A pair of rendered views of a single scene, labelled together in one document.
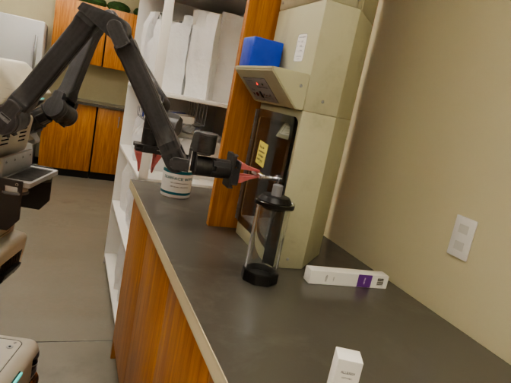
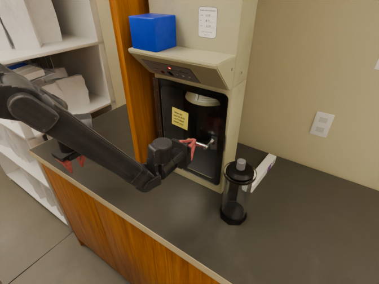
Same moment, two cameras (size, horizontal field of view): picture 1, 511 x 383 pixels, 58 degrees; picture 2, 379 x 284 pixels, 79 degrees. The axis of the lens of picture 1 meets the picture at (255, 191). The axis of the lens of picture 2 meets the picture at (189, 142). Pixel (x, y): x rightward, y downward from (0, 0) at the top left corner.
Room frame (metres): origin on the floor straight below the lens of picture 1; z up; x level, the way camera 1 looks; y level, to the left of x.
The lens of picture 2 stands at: (0.81, 0.39, 1.68)
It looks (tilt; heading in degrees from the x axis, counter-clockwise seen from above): 35 degrees down; 327
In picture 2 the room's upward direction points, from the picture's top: straight up
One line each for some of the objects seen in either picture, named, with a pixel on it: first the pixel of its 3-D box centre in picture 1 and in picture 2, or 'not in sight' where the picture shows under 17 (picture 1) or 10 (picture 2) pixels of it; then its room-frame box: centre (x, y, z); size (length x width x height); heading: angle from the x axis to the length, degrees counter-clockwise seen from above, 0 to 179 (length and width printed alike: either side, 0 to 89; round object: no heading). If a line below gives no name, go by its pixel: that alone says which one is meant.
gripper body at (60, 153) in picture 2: (150, 139); (67, 144); (1.59, 0.40, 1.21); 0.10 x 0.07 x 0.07; 114
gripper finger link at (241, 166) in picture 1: (244, 172); (187, 148); (1.36, 0.04, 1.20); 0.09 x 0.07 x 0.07; 113
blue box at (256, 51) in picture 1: (261, 55); (153, 31); (1.51, 0.07, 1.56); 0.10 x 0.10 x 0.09; 23
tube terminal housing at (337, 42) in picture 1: (309, 139); (207, 91); (1.50, -0.14, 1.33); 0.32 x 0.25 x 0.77; 23
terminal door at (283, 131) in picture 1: (263, 174); (188, 134); (1.45, -0.01, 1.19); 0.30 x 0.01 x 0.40; 23
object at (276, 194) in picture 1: (275, 196); (240, 168); (1.20, -0.06, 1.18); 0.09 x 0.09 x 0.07
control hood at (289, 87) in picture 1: (266, 86); (179, 68); (1.43, 0.03, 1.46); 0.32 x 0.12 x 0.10; 23
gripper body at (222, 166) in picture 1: (222, 168); (175, 157); (1.34, 0.11, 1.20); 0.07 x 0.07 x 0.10; 23
